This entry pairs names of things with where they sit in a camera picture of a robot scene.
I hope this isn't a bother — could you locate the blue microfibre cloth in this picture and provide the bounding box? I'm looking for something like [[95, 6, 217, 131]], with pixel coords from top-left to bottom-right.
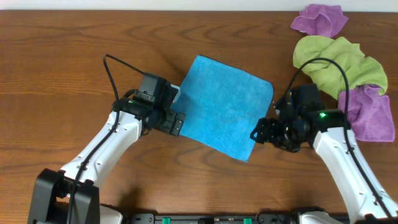
[[172, 55, 274, 162]]

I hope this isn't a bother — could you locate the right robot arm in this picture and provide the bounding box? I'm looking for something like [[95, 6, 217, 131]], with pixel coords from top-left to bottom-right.
[[250, 101, 397, 223]]

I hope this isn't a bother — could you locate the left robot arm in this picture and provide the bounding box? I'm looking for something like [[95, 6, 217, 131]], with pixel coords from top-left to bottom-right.
[[28, 90, 185, 223]]

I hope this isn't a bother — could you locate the purple cloth at right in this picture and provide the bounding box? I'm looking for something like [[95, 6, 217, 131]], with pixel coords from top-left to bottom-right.
[[347, 84, 396, 142]]

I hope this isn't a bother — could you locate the purple cloth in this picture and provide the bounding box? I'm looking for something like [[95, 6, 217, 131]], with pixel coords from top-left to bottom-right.
[[290, 4, 348, 38], [347, 84, 396, 142]]

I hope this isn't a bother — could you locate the green microfibre cloth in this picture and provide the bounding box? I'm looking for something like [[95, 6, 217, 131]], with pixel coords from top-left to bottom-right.
[[293, 35, 388, 99]]

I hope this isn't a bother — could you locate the purple cloth at top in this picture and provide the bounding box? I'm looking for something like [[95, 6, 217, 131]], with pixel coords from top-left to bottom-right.
[[290, 4, 348, 38]]

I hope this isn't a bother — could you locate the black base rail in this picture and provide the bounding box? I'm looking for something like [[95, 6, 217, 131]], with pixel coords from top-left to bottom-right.
[[124, 207, 364, 224]]

